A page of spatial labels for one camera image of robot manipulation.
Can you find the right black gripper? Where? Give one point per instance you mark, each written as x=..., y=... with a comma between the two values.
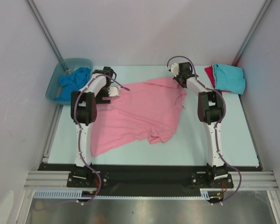
x=180, y=79

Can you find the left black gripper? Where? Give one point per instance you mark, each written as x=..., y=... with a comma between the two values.
x=99, y=98

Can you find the pink t shirt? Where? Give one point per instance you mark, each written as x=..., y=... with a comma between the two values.
x=148, y=110

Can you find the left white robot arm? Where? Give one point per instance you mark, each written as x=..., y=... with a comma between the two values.
x=83, y=111

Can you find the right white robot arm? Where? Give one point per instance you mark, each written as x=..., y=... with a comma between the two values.
x=210, y=111

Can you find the folded red t shirt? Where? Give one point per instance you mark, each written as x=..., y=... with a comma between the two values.
x=210, y=74

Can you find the crumpled blue t shirt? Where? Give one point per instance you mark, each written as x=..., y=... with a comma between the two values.
x=73, y=82

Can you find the translucent blue plastic bin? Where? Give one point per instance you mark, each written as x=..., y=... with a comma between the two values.
x=65, y=67

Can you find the folded light blue t shirt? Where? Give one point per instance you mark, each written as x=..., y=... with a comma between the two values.
x=229, y=78

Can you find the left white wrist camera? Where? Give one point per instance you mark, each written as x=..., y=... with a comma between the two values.
x=113, y=91

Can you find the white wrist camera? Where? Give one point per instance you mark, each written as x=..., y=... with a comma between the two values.
x=174, y=69
x=113, y=91

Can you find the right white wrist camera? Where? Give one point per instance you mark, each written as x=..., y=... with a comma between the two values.
x=174, y=69

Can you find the right aluminium corner post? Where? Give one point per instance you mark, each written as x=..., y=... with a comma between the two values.
x=255, y=25

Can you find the aluminium corner post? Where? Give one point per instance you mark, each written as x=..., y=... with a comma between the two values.
x=43, y=27
x=255, y=25

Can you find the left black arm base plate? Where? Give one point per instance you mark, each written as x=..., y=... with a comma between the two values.
x=87, y=180

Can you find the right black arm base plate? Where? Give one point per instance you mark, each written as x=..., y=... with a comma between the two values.
x=202, y=180

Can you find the slotted cable duct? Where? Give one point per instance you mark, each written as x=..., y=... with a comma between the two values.
x=198, y=194

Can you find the left aluminium corner post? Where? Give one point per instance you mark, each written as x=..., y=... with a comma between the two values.
x=43, y=27

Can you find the aluminium front rail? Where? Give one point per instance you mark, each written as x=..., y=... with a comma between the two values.
x=58, y=179

